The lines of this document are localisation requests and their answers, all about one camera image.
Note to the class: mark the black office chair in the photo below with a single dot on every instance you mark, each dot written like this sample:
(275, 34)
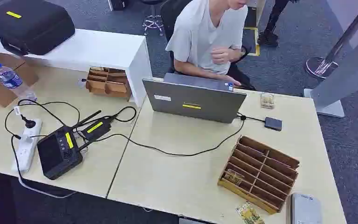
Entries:
(170, 14)

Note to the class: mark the person's right hand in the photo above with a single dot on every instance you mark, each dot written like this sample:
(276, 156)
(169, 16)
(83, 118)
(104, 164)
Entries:
(232, 81)

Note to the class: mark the grey laptop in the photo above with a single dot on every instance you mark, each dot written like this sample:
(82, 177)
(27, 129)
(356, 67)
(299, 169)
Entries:
(194, 99)

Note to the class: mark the large wooden card organiser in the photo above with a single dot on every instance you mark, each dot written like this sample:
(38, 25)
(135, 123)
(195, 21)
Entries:
(259, 176)

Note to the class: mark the black transmitter with antennas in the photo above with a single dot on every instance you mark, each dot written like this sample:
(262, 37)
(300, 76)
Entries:
(97, 128)

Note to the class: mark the black external drive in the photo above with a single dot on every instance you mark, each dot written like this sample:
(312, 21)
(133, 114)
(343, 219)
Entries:
(273, 123)

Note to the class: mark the small wooden card box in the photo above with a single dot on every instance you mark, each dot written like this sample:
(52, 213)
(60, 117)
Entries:
(106, 83)

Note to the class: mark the chrome stanchion pole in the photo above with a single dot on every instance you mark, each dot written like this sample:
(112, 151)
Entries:
(321, 66)

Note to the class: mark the brown cardboard box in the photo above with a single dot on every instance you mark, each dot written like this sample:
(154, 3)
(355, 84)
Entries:
(3, 89)

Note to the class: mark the black monitor box yellow tape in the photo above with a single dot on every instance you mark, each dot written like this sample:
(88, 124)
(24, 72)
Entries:
(58, 153)

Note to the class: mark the standing person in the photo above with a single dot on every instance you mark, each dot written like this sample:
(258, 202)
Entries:
(271, 28)

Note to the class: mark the pale grey box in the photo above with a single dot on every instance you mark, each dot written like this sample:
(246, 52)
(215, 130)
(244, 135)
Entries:
(305, 210)

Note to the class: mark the seated person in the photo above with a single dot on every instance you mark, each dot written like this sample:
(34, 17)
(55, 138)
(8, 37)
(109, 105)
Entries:
(197, 34)

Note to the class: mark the black power plug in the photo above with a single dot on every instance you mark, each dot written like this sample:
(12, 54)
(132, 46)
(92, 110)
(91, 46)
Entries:
(28, 123)

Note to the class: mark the clear water bottle blue cap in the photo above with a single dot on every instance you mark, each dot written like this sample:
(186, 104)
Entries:
(9, 79)

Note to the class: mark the white cabinet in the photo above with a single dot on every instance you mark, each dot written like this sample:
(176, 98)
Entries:
(257, 9)

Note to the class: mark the chrome chair base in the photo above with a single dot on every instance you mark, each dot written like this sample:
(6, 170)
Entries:
(153, 23)

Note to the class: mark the person's left hand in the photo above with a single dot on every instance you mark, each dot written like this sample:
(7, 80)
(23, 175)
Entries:
(219, 55)

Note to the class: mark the white power strip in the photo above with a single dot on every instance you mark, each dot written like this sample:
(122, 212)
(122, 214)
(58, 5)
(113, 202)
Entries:
(27, 145)

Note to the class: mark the black floor mat yellow edge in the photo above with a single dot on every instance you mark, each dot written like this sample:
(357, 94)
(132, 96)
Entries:
(249, 41)

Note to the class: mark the black carrying case yellow tape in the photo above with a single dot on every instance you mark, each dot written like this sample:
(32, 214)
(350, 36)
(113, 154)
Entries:
(34, 28)

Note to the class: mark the grey floor stand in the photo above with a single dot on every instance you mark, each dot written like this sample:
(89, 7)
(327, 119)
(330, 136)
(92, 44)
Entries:
(345, 80)

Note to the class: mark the black floor object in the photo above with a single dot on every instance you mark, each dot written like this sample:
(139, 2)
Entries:
(117, 3)

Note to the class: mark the white desk shelf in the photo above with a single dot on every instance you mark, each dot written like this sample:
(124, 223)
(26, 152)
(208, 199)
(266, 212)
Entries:
(92, 49)

